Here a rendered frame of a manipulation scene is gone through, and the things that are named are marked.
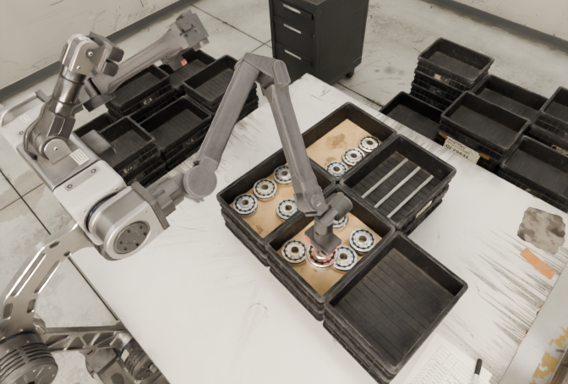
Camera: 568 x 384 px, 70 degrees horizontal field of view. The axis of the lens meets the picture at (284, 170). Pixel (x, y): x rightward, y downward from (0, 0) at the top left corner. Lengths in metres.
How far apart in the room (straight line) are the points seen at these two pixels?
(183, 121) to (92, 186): 1.83
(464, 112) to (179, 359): 2.08
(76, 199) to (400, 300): 1.09
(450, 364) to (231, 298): 0.82
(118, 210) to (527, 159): 2.32
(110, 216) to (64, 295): 1.83
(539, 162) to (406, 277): 1.42
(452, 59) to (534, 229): 1.51
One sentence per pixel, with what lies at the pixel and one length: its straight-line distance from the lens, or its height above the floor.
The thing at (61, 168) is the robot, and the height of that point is 1.53.
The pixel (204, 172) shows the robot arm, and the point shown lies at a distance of 1.00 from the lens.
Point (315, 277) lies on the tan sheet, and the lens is 1.55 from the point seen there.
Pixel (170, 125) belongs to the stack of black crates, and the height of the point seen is 0.38.
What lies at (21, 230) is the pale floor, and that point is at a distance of 3.19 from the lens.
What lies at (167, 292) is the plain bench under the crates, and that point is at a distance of 1.75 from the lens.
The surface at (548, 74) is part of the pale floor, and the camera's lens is 4.16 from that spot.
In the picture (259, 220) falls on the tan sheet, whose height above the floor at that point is 0.83.
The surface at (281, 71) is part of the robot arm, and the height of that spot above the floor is 1.55.
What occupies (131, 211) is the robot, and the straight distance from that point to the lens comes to 0.95.
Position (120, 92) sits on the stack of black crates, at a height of 0.49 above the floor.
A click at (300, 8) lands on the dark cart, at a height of 0.82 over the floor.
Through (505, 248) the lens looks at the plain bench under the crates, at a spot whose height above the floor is 0.70.
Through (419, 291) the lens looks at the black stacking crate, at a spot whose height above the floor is 0.83.
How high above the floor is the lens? 2.24
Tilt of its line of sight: 51 degrees down
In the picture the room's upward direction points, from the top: 4 degrees counter-clockwise
